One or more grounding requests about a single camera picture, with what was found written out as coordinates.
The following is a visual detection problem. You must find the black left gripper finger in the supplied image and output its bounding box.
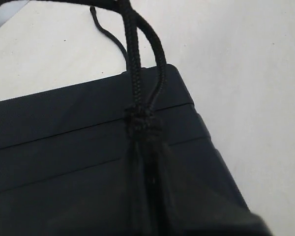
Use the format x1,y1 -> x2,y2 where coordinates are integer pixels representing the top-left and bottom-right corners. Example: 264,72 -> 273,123
162,145 -> 272,236

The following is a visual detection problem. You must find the black plastic carrying case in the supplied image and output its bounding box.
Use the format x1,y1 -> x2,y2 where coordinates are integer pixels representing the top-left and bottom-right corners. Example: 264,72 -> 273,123
0,64 -> 250,236

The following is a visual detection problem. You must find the black cord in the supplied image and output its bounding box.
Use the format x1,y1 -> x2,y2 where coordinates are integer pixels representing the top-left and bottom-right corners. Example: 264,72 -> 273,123
89,0 -> 170,236

